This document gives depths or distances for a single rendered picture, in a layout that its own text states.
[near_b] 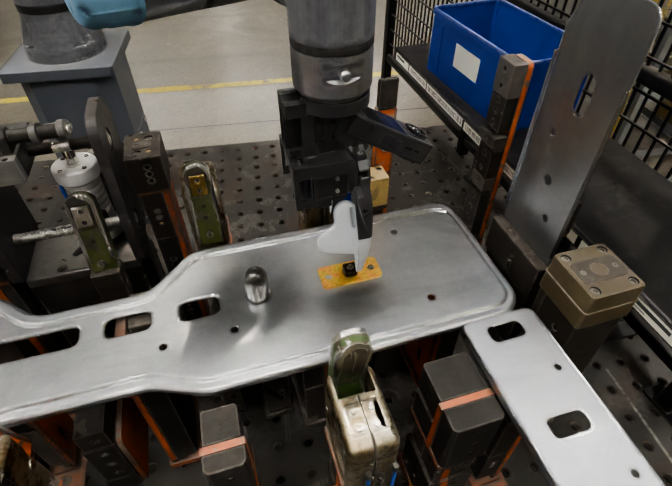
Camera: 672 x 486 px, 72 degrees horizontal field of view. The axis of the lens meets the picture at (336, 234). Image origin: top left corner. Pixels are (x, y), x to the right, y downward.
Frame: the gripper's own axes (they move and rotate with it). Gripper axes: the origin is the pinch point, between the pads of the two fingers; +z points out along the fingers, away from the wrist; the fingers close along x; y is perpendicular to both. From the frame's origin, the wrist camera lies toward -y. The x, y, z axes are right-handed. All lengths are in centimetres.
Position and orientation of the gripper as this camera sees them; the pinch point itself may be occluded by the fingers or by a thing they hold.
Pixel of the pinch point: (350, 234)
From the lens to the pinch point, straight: 58.2
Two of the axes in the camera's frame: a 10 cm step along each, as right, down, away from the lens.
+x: 2.9, 6.6, -6.9
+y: -9.6, 2.0, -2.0
